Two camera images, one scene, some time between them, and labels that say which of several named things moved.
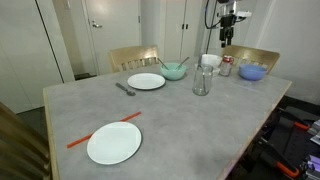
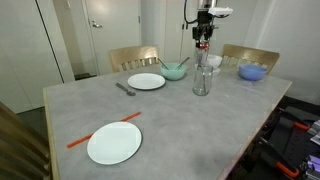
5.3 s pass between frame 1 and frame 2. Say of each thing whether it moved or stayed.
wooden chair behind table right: stayed
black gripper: moved
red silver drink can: moved
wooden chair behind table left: stayed
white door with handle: stayed
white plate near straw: stayed
